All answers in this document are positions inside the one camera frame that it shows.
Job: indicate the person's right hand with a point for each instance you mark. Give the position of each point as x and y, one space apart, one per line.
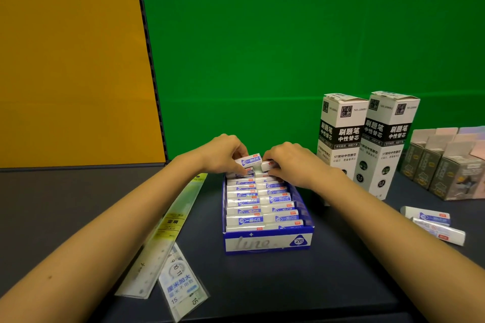
303 167

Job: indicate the person's left hand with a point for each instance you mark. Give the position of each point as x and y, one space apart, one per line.
219 154

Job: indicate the person's left thumb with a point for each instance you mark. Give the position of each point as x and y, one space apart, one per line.
235 169

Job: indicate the person's right thumb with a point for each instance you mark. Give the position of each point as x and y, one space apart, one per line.
279 173

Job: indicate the white eraser blue sleeve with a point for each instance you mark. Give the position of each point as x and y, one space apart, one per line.
251 160
441 231
428 215
267 166

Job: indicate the person's left forearm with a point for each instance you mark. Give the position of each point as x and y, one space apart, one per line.
102 243

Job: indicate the person's right forearm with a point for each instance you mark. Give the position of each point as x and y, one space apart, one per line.
401 243

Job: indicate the rows of boxed white erasers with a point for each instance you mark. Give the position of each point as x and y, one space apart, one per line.
261 205

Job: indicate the tall white black refill box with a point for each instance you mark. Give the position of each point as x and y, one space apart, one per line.
382 145
337 133

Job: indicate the blue and white display box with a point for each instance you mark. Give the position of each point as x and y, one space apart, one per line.
267 243

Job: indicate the yellow green packaged ruler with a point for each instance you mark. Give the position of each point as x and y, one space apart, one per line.
166 228

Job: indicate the clear packaged ruler blue label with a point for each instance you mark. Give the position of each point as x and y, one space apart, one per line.
182 288

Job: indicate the small grey open carton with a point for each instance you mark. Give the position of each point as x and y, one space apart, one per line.
456 179
427 169
411 160

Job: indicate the small iridescent carton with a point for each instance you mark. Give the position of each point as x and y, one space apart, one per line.
471 131

